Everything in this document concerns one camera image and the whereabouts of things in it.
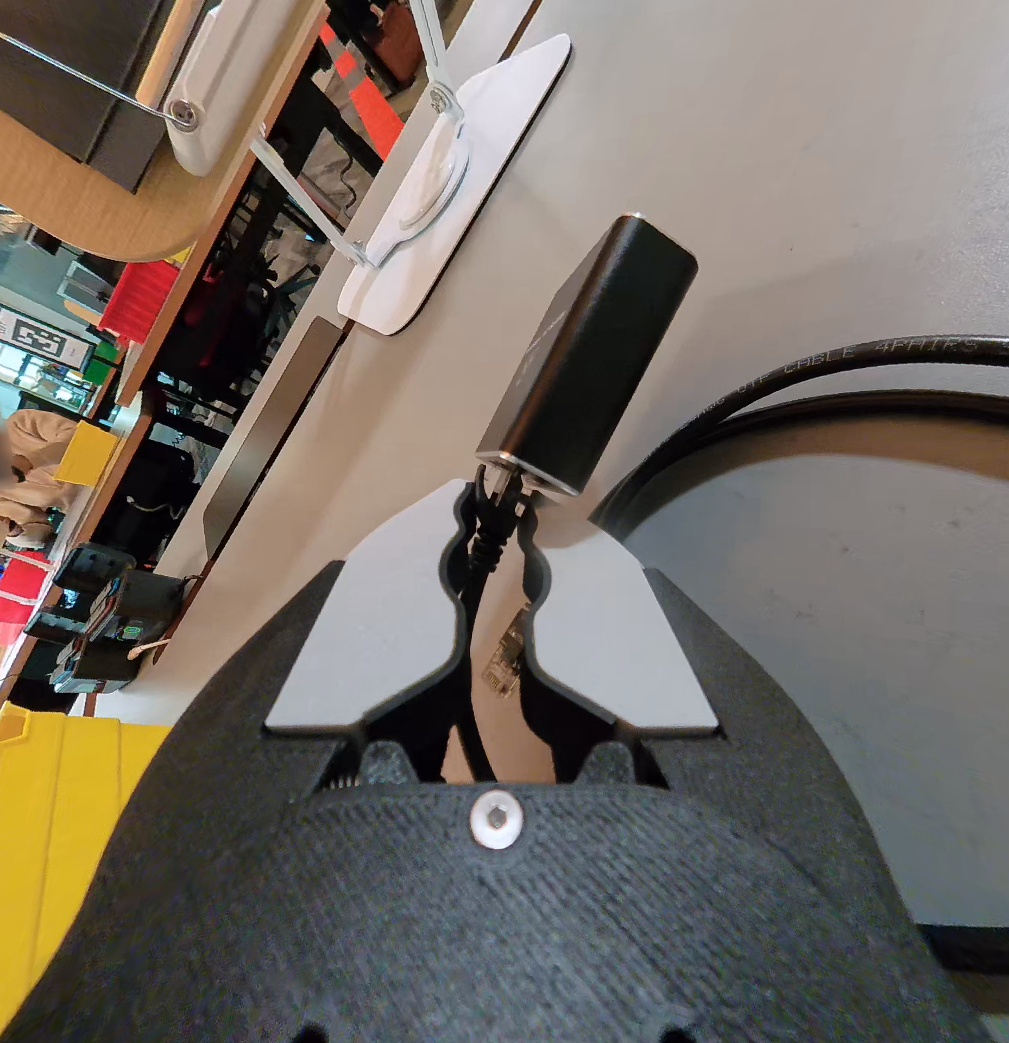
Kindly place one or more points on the black electronic device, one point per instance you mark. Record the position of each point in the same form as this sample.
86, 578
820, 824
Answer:
122, 627

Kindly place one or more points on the orange traffic cone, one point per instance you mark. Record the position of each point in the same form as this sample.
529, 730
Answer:
374, 114

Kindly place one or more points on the printed marker tag sign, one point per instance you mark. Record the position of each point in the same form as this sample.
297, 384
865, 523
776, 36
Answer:
32, 334

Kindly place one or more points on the black network splitter box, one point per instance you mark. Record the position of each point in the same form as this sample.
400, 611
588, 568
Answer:
602, 342

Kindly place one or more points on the wooden board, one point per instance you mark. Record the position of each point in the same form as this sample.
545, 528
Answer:
105, 220

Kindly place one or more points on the white metal stand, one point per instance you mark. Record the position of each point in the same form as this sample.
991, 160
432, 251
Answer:
504, 106

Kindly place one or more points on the small yellow bin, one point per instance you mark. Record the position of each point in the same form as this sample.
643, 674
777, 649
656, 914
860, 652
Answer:
85, 456

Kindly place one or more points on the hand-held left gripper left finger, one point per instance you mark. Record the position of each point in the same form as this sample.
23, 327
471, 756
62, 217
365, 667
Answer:
374, 644

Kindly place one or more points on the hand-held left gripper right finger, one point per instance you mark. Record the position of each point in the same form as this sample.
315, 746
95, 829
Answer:
627, 644

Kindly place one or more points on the black panel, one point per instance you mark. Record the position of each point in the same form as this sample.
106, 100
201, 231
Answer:
65, 98

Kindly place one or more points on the yellow plastic bin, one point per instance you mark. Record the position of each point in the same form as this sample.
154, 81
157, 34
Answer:
40, 855

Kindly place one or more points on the red plastic bin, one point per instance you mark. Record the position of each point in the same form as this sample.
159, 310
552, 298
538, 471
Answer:
142, 301

